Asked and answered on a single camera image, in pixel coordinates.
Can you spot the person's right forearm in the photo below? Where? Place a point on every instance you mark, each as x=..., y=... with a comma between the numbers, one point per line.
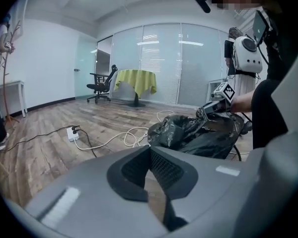
x=243, y=100

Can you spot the wooden coat rack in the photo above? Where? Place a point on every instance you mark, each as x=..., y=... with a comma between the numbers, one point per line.
x=7, y=83

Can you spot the round table with green cloth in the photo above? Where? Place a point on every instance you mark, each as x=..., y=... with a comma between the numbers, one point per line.
x=136, y=80

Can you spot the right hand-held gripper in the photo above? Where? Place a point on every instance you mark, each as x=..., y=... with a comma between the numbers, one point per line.
x=224, y=93

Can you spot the black tablet screen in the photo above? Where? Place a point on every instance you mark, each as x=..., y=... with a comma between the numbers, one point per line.
x=259, y=26

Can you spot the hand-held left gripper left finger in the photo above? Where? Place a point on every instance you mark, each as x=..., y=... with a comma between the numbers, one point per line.
x=89, y=190

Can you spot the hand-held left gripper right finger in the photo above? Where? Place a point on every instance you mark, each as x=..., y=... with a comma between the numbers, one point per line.
x=226, y=195

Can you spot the square white power strip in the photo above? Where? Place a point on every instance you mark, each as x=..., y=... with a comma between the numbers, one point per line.
x=72, y=134

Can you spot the black office chair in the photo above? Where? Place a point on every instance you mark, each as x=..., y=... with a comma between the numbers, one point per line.
x=101, y=85

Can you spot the person's black clothes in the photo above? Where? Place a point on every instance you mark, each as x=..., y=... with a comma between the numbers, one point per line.
x=270, y=108

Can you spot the black plastic trash bag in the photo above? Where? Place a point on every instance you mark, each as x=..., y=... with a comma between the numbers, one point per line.
x=188, y=137

